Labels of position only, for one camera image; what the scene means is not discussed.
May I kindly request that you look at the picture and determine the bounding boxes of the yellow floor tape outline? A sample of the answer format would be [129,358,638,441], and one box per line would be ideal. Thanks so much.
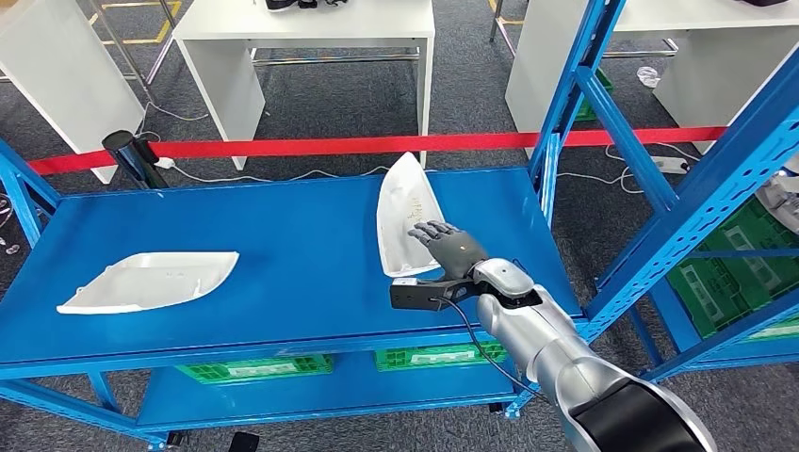
[87,0,184,46]

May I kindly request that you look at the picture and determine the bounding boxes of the low blue steel workbench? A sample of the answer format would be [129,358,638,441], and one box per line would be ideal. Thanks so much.
[0,137,591,452]

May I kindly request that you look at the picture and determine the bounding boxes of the white power strip cable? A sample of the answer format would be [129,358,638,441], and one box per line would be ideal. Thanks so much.
[555,141,702,196]

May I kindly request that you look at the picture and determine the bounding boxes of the green plastic crate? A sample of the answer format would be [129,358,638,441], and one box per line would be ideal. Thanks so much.
[742,315,799,343]
[174,354,335,385]
[373,339,508,374]
[574,67,615,122]
[664,199,799,341]

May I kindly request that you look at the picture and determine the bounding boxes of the tall blue steel shelf rack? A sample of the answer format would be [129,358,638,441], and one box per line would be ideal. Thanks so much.
[527,0,799,383]

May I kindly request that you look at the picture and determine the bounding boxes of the white blue wheel cover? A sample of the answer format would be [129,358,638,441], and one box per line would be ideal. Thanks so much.
[754,155,799,237]

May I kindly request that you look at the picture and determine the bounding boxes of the white curved plastic part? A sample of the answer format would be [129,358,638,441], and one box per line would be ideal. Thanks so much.
[56,250,240,316]

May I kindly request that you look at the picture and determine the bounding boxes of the black camera cable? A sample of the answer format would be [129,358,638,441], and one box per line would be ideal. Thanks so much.
[433,298,550,404]

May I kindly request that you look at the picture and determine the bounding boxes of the white panel table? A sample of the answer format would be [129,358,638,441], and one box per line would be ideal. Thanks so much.
[0,0,146,186]

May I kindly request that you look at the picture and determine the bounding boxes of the white table with chrome crossbar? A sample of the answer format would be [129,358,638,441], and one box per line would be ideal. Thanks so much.
[171,0,436,170]

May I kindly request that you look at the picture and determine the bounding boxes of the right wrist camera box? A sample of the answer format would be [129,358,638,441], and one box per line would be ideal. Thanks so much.
[389,277,495,312]

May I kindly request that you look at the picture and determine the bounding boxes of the white pointed plastic part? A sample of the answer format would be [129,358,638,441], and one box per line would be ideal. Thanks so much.
[375,151,448,279]

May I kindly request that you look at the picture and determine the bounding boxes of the white floor cable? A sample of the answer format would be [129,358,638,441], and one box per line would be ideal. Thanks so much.
[143,99,211,123]

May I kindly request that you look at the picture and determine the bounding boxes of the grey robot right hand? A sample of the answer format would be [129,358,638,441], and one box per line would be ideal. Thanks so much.
[407,219,490,282]

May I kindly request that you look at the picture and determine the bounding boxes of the white adapter cable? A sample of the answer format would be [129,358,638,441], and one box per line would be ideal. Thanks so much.
[168,163,391,186]

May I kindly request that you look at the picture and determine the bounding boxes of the wide white table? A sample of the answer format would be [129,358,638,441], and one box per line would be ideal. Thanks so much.
[504,0,799,157]

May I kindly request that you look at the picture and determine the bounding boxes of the chrome chair base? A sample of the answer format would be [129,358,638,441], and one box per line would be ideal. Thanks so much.
[0,191,20,257]

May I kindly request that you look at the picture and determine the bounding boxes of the chrome tube frame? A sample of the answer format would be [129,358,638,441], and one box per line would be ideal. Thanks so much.
[87,0,180,105]
[489,0,679,60]

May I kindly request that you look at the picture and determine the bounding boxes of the white power strip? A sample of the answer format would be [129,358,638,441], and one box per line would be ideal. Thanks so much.
[648,155,691,175]

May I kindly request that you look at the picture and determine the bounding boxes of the red barrier belt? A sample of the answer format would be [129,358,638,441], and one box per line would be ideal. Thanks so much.
[27,126,728,177]

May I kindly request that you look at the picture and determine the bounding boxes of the black stanchion post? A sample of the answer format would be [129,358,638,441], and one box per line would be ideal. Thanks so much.
[101,129,170,190]

